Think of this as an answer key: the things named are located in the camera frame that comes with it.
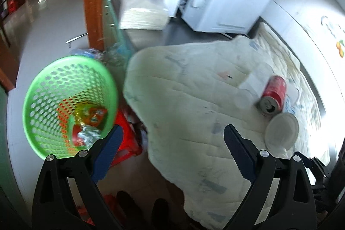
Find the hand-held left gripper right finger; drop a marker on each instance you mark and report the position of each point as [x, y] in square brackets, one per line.
[238, 150]

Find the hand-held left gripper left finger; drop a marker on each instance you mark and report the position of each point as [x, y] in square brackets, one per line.
[109, 149]

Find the white paper cup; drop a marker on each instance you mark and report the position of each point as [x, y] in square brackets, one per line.
[281, 129]

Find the clear plastic cup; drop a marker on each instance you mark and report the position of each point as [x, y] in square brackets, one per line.
[249, 88]

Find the red soda can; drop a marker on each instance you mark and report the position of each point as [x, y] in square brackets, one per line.
[273, 96]

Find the green perforated plastic basket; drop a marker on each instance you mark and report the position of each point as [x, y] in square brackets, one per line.
[67, 84]

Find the red plastic stool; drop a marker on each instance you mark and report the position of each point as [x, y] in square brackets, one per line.
[125, 138]

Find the crumpled silver foil wrapper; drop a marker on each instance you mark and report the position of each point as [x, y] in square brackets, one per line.
[87, 135]

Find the orange snack wrapper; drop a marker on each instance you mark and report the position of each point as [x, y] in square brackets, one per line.
[93, 115]

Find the white quilted blanket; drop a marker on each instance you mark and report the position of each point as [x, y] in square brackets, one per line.
[204, 111]

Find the dark shoe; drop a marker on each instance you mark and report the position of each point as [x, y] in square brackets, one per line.
[161, 213]
[129, 209]

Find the crushed clear plastic bottle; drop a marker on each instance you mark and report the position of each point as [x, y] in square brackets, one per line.
[91, 54]

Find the clear bag of white sheets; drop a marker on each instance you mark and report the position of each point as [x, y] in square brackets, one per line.
[144, 3]

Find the orange wooden post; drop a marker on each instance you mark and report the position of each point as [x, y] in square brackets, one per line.
[93, 1]

